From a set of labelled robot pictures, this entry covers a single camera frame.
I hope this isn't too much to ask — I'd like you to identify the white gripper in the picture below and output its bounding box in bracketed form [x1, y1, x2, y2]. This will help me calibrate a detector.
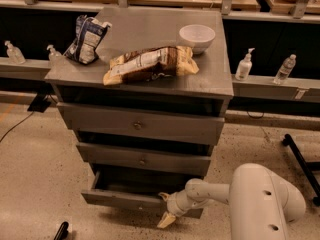
[157, 191, 190, 229]

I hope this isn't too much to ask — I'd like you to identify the grey bottom drawer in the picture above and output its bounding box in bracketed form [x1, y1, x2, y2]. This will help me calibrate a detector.
[81, 165, 193, 214]

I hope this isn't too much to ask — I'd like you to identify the grey drawer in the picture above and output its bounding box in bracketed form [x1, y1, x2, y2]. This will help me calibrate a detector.
[57, 102, 224, 145]
[81, 165, 193, 214]
[76, 142, 211, 176]

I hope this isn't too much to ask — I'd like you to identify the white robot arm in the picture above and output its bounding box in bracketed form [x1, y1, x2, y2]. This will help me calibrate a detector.
[158, 163, 306, 240]

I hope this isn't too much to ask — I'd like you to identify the grey middle drawer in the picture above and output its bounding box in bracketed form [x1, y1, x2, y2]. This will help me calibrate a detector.
[76, 142, 211, 176]

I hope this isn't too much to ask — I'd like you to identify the grey drawer cabinet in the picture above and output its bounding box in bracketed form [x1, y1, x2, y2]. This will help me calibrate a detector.
[43, 6, 234, 198]

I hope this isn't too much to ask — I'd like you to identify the grey top drawer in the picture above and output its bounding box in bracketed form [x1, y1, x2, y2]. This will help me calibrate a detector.
[57, 102, 224, 145]

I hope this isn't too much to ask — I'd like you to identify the black object bottom edge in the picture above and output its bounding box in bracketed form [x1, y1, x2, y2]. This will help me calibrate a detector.
[53, 221, 69, 240]

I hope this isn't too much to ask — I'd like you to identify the brown yellow chip bag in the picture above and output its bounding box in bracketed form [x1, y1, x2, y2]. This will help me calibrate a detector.
[103, 46, 199, 86]

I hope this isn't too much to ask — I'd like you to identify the black stand leg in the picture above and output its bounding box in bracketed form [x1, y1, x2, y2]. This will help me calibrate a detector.
[282, 134, 320, 207]

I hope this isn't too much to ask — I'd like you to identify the white pump bottle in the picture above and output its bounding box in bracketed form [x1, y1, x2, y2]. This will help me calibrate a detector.
[235, 48, 253, 81]

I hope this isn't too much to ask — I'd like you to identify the black floor box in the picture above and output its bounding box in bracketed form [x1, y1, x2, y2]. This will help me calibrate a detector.
[28, 94, 51, 113]

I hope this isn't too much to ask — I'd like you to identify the white bowl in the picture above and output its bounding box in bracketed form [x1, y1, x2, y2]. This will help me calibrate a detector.
[179, 24, 216, 55]

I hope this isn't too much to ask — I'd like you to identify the clear sanitizer bottle near cabinet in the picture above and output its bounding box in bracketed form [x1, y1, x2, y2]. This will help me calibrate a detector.
[47, 44, 61, 64]

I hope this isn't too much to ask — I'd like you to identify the clear water bottle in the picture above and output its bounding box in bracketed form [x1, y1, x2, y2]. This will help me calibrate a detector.
[273, 54, 296, 85]

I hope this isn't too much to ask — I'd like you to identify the blue white snack bag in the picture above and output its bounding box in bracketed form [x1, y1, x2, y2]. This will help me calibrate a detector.
[64, 15, 112, 65]

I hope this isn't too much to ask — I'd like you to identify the clear sanitizer bottle far left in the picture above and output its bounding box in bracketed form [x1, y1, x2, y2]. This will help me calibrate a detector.
[5, 41, 26, 64]

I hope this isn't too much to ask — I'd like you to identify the black floor cable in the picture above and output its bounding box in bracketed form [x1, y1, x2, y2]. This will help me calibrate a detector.
[0, 112, 34, 143]

